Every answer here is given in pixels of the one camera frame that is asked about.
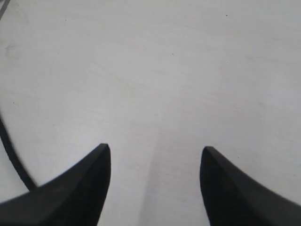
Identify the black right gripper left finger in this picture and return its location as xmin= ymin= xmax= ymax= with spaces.
xmin=0 ymin=144 xmax=111 ymax=226

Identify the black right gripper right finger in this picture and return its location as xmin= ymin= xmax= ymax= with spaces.
xmin=199 ymin=146 xmax=301 ymax=226

